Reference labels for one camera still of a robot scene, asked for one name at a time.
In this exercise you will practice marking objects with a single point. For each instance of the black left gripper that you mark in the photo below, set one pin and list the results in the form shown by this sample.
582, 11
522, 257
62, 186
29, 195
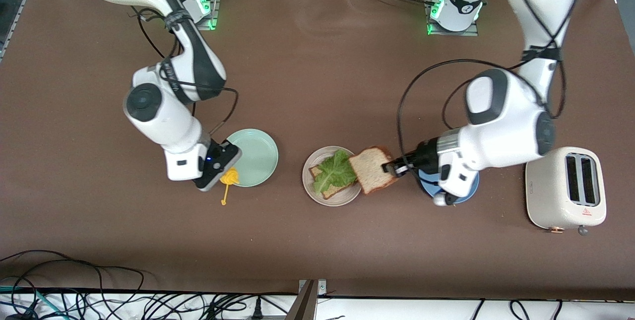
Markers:
424, 158

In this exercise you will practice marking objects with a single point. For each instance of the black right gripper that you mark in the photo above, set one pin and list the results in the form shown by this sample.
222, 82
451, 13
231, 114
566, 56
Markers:
222, 157

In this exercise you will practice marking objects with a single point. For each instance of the brown bread slice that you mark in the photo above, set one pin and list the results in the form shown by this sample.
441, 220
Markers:
369, 171
330, 192

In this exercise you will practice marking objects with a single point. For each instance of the yellow mustard squeeze bottle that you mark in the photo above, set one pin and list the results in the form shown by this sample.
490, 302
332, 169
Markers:
230, 177

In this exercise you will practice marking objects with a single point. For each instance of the green lettuce leaf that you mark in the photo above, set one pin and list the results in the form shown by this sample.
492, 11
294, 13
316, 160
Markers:
335, 171

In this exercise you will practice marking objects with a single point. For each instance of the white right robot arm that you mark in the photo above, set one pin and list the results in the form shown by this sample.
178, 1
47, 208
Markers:
163, 111

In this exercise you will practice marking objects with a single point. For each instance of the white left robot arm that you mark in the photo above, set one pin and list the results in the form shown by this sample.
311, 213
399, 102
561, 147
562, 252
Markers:
511, 121

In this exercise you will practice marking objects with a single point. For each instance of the mint green plate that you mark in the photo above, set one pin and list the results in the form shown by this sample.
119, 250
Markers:
258, 156

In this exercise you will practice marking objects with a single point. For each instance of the beige plate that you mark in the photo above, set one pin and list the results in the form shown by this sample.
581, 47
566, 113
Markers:
337, 202

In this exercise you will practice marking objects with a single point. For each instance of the blue plate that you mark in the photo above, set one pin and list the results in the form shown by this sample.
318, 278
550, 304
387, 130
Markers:
469, 188

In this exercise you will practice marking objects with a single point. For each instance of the white two-slot toaster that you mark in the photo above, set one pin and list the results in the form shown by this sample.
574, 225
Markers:
545, 196

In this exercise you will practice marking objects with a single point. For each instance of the black power plug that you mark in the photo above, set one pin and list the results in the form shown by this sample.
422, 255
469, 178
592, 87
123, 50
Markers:
257, 309

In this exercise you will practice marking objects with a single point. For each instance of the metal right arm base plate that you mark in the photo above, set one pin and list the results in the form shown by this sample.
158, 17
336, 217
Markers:
216, 7

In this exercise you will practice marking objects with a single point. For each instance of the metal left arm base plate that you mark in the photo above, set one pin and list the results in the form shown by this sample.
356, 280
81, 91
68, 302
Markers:
451, 33

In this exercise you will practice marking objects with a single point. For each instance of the grey metal bracket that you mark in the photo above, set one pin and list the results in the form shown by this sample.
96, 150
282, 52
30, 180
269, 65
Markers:
307, 305

